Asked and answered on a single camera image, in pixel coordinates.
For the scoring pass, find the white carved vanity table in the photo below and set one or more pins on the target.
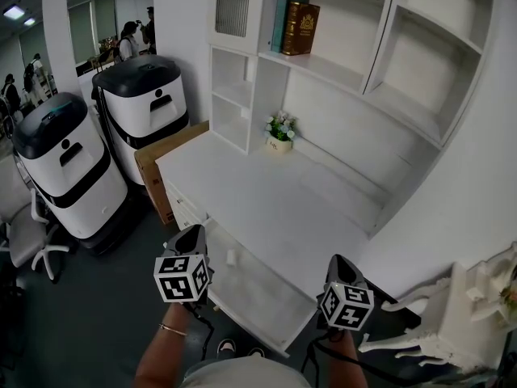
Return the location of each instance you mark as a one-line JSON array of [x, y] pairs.
[[452, 326]]

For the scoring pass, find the grey shorts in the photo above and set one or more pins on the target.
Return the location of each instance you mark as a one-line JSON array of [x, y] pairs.
[[242, 376]]

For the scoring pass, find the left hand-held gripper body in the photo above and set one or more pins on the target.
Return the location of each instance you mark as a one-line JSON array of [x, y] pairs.
[[179, 279]]

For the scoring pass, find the person's right shoe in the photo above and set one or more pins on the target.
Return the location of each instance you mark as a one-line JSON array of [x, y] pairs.
[[255, 353]]

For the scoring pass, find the white office chair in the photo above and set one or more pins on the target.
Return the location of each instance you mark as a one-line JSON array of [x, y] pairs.
[[24, 237]]

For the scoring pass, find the square ceiling panel light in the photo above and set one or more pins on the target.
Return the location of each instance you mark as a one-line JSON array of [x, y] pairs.
[[14, 12]]

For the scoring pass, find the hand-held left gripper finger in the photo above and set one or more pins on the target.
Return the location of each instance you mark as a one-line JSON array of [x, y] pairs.
[[203, 241], [173, 245]]

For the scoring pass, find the white desk with hutch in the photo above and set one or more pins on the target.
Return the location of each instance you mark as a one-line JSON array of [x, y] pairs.
[[282, 192]]

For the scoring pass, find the teal hardcover book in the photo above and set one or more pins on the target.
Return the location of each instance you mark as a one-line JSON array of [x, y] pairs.
[[278, 22]]

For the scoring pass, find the person's left shoe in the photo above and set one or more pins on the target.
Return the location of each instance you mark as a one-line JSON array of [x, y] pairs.
[[226, 348]]

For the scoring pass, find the wide white desk drawer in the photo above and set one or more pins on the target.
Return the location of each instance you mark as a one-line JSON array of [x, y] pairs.
[[258, 293]]

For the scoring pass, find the white and black service robot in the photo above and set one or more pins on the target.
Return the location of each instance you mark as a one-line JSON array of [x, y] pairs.
[[149, 99], [76, 176]]

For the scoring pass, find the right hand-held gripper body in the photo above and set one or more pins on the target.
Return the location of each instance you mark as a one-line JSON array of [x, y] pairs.
[[347, 305]]

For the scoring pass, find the person's shoe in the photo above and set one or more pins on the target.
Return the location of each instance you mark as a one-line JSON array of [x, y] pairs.
[[226, 348], [255, 353]]

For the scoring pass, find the brown cardboard box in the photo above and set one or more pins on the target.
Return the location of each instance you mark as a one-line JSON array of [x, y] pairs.
[[155, 176]]

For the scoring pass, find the small potted flower plant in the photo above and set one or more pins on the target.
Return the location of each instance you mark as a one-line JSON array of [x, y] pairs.
[[280, 129]]

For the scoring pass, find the person's right forearm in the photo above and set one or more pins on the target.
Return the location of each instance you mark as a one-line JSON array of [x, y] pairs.
[[341, 354]]

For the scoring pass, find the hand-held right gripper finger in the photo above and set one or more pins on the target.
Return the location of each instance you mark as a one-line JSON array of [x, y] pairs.
[[330, 273], [355, 277]]

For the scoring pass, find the person's left forearm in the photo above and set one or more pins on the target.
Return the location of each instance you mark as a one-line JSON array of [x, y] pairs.
[[161, 354]]

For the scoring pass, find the white ribbed glass cabinet door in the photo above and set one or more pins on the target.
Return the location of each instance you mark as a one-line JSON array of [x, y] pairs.
[[232, 8]]

